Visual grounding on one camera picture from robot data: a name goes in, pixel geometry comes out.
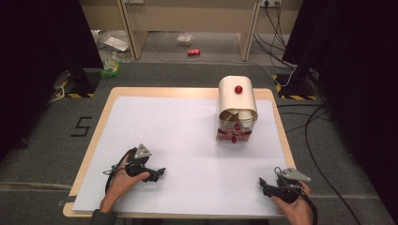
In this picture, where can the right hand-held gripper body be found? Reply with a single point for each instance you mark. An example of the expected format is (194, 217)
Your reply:
(294, 175)

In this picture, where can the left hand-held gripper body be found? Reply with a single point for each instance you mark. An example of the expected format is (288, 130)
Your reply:
(141, 152)

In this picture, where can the row of red packets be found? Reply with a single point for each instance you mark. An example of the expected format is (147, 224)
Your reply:
(226, 132)

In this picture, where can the cream storage box red knob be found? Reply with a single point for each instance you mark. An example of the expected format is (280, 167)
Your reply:
(237, 98)

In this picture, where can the person's right hand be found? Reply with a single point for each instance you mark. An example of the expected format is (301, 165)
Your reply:
(297, 214)

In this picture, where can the person's left hand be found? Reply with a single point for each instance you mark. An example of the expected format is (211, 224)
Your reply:
(120, 187)

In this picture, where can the white table mat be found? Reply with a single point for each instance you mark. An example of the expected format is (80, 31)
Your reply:
(181, 140)

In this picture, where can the white paper cup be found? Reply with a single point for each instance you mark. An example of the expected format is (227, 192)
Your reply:
(246, 117)

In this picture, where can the black stand striped base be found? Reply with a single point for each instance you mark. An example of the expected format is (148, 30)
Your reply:
(297, 86)
(82, 82)

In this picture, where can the green plastic bag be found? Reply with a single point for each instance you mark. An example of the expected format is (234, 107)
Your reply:
(110, 68)

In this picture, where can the white paper and plastic clutter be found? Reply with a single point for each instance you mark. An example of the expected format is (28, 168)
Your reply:
(115, 43)

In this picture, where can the red drink can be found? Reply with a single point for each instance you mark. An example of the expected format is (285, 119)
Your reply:
(193, 52)

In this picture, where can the black curtain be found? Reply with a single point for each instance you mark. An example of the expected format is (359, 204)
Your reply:
(359, 78)
(40, 62)

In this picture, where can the white plastic packet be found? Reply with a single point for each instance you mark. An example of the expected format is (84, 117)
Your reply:
(185, 39)

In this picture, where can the beige wooden desk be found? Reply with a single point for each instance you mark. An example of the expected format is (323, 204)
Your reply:
(191, 15)

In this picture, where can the white wall power socket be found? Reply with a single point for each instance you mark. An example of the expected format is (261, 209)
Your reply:
(271, 2)

